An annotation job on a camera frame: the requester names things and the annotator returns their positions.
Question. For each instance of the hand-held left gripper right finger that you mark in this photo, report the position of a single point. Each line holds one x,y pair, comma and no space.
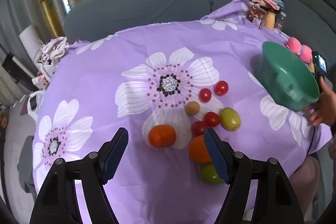
215,153

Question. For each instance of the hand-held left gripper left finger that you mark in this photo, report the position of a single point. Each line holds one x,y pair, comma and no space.
115,158

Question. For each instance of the orange tangerine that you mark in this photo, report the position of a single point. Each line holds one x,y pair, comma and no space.
198,149
162,136

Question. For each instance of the small green jujube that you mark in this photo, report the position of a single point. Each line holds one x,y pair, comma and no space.
208,174

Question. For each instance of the red cherry tomato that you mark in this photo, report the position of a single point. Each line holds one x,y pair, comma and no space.
198,127
221,87
205,95
211,119

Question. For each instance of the green plastic bowl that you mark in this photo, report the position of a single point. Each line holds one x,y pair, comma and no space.
283,77

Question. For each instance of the large green jujube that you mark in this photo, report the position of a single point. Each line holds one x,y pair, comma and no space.
230,118

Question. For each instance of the small brown longan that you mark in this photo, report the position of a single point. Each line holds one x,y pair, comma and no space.
192,108

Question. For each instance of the person's right hand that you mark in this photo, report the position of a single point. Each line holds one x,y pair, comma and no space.
325,108

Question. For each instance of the pink plush toy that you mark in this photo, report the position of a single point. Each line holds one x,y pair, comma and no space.
294,45

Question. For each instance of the clear plastic bottle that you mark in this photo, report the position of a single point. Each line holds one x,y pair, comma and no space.
279,20

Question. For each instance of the purple floral tablecloth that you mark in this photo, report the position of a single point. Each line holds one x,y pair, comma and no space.
105,98

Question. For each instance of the clear dried snack package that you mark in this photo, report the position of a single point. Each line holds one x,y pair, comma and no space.
256,14

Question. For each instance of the person's leg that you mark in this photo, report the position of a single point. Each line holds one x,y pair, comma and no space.
307,179

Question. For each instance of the red and white plastic bag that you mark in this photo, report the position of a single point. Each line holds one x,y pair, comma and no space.
42,77

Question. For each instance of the white cylinder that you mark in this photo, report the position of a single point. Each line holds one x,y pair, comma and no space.
29,37

